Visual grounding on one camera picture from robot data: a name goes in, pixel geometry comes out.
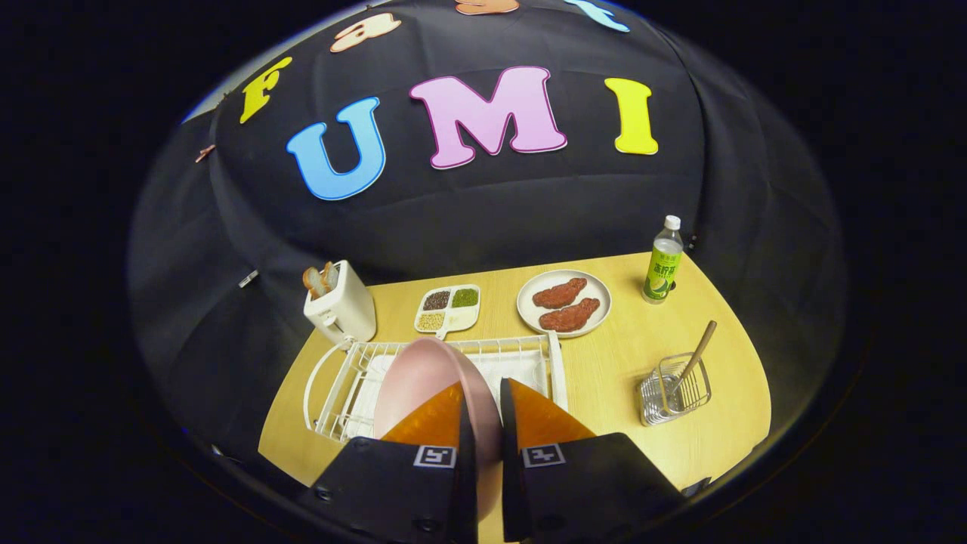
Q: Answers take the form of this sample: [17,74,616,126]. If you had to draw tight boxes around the black backdrop cloth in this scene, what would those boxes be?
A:
[128,0,845,484]

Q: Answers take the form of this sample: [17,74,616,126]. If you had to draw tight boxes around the silver wire basket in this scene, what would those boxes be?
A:
[638,352,712,427]

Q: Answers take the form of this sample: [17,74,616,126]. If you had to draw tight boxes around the white wire dish rack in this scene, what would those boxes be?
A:
[303,332,569,443]

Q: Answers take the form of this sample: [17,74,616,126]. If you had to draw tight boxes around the wooden handle spoon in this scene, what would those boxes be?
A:
[672,320,718,394]

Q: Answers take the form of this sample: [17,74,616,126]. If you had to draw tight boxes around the pink plate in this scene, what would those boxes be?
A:
[372,337,505,522]

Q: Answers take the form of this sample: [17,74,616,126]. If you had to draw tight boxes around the red meat slice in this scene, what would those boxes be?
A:
[532,277,589,309]
[539,298,601,333]

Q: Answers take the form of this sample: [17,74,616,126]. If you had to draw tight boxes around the green label drink bottle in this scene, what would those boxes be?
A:
[642,215,684,304]

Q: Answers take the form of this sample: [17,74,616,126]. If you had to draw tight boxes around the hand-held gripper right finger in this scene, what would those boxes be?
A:
[499,378,688,543]

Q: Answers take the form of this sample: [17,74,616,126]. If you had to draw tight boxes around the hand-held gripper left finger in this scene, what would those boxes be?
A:
[298,382,480,544]

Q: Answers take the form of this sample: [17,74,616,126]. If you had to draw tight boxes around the white toaster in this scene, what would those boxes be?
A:
[303,261,377,345]

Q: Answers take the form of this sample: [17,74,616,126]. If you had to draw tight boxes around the white plate with meat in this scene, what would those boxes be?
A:
[517,270,612,338]

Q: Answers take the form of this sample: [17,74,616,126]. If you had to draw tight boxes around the white divided dish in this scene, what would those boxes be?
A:
[413,284,481,339]

